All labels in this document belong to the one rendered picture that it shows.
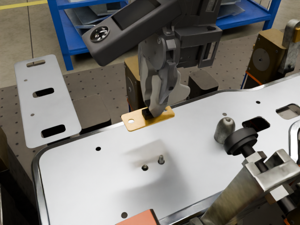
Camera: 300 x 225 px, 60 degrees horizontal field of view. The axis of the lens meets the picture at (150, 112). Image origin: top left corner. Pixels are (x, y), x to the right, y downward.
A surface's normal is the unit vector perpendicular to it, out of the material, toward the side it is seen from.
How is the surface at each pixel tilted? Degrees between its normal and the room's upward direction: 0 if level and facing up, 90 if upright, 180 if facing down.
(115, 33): 23
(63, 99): 0
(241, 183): 90
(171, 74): 73
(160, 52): 84
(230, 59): 0
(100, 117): 0
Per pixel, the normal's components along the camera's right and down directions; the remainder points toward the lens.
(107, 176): 0.00, -0.70
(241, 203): -0.91, 0.30
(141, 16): -0.34, -0.51
